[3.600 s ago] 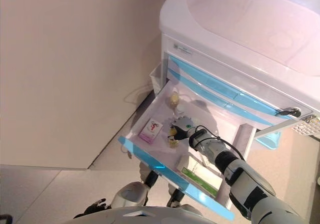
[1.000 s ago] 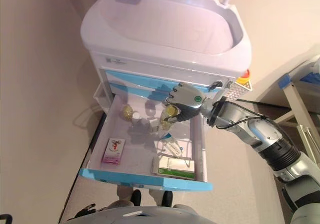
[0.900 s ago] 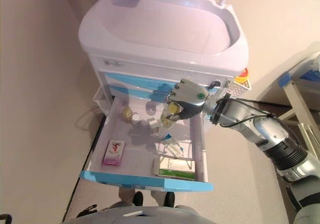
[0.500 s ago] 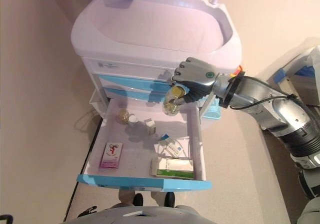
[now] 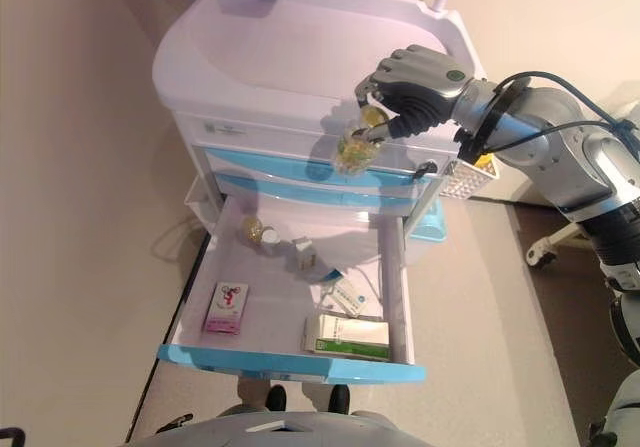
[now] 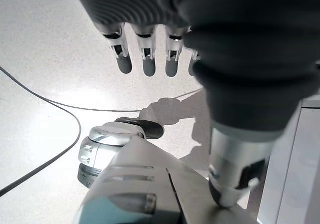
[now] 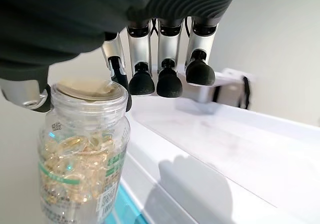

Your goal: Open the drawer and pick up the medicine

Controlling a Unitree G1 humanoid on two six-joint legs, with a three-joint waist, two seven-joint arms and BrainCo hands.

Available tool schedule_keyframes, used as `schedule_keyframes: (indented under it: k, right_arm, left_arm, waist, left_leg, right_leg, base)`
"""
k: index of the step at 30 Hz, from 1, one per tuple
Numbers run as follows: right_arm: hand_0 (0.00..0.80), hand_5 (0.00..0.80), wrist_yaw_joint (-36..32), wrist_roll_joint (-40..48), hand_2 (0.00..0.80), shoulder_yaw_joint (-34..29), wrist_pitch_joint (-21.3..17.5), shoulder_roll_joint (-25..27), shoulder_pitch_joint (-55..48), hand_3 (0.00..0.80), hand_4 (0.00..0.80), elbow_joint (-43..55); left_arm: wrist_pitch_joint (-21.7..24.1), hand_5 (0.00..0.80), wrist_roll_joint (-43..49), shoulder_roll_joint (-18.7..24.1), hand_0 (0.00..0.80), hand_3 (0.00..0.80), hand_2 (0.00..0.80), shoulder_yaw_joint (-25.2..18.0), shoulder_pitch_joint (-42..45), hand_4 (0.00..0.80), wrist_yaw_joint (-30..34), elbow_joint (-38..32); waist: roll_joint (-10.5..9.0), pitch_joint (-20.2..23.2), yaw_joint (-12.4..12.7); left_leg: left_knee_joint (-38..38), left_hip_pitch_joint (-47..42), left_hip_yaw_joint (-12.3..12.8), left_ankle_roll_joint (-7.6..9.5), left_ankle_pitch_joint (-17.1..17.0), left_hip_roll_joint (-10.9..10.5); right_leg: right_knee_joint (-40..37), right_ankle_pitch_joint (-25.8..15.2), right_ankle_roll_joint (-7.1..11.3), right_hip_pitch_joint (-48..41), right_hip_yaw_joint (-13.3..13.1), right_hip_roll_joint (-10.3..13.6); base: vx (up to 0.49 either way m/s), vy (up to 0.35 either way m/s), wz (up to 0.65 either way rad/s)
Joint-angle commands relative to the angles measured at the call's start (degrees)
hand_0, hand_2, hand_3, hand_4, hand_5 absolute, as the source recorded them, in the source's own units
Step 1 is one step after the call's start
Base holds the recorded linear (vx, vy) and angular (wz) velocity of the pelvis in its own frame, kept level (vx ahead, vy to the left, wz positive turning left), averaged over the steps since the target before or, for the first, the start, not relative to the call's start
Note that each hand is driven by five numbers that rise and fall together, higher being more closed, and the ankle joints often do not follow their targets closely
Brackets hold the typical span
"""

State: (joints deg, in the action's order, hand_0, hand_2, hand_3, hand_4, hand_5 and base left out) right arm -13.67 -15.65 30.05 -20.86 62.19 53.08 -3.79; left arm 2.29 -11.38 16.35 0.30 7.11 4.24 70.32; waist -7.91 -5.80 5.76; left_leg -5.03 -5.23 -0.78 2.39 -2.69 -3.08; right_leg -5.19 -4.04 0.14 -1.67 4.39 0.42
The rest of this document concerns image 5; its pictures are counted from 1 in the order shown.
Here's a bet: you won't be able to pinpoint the small white medicine box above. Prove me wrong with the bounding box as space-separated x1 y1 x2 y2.
291 236 317 271

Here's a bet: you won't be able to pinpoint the pink white medicine box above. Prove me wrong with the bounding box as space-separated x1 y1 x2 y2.
202 281 250 336

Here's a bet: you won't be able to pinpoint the white floor cable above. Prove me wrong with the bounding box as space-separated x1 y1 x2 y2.
149 211 214 263

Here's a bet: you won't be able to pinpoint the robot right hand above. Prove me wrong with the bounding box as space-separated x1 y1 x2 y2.
353 44 476 141

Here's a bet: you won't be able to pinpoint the glass bottle yellow capsules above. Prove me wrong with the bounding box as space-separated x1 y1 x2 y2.
335 105 394 176

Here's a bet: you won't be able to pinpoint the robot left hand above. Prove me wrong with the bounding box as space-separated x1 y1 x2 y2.
154 413 194 436

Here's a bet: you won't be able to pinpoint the white bed caster wheel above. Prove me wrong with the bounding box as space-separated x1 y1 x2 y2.
524 244 559 268

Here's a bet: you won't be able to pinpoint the white perforated side basket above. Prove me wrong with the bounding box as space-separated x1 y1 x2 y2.
439 159 501 201

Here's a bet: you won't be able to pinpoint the blue front cart drawer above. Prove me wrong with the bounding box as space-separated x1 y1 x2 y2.
157 194 427 386

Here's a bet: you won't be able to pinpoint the white blue medicine box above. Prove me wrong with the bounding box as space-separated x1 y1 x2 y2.
319 266 371 318

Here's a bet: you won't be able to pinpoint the small white cap bottle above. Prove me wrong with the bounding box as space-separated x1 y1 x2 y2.
259 229 282 257

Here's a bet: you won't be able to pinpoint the green white medicine box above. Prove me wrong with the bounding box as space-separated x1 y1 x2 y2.
301 312 392 362

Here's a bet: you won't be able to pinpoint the white blue medical cart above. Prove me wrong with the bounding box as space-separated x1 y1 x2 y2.
152 0 489 248

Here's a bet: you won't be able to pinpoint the white hospital bed frame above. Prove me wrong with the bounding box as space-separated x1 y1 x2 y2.
524 216 594 268

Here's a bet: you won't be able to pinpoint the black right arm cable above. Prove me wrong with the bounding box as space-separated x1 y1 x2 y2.
494 70 640 156

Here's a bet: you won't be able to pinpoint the white plastic side bin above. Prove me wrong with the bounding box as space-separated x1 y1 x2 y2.
183 174 221 223

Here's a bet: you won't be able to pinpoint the grey robot torso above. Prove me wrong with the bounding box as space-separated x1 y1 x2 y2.
124 409 401 447

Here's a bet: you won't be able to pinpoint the light blue plastic bin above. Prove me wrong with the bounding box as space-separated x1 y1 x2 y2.
409 199 448 243

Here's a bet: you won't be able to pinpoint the glass bottle yellow cap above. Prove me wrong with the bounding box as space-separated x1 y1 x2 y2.
242 215 266 246

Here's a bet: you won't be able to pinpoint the silver robot left leg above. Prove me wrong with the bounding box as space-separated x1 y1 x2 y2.
219 384 289 418

